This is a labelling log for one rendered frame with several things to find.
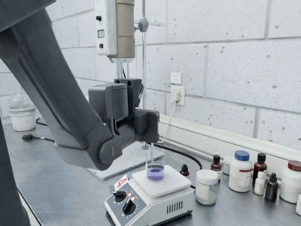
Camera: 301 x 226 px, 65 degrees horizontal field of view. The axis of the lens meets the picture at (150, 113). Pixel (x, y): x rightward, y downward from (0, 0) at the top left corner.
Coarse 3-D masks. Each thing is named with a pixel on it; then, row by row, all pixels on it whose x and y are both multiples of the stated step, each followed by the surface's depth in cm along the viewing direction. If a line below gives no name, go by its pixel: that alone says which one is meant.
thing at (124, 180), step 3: (123, 177) 75; (126, 177) 74; (120, 180) 74; (123, 180) 73; (126, 180) 72; (117, 183) 74; (120, 183) 73; (123, 183) 72; (117, 186) 73; (120, 186) 72; (117, 189) 72
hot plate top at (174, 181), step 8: (168, 168) 68; (136, 176) 63; (144, 176) 63; (168, 176) 63; (176, 176) 63; (144, 184) 60; (152, 184) 60; (160, 184) 60; (168, 184) 60; (176, 184) 60; (184, 184) 60; (152, 192) 56; (160, 192) 56; (168, 192) 57
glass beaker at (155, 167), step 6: (150, 150) 63; (156, 150) 64; (162, 150) 63; (150, 156) 63; (156, 156) 64; (162, 156) 59; (150, 162) 59; (156, 162) 59; (162, 162) 60; (150, 168) 60; (156, 168) 59; (162, 168) 60; (150, 174) 60; (156, 174) 60; (162, 174) 61; (150, 180) 61; (156, 180) 60; (162, 180) 61
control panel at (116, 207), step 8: (128, 184) 64; (128, 192) 61; (136, 192) 60; (112, 200) 62; (136, 200) 58; (112, 208) 59; (120, 208) 58; (136, 208) 56; (120, 216) 56; (128, 216) 55; (120, 224) 54
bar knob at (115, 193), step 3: (114, 192) 61; (117, 192) 60; (120, 192) 60; (123, 192) 62; (114, 195) 61; (117, 195) 60; (120, 195) 60; (123, 195) 60; (117, 198) 61; (120, 198) 60; (123, 198) 60; (117, 201) 60; (120, 201) 60
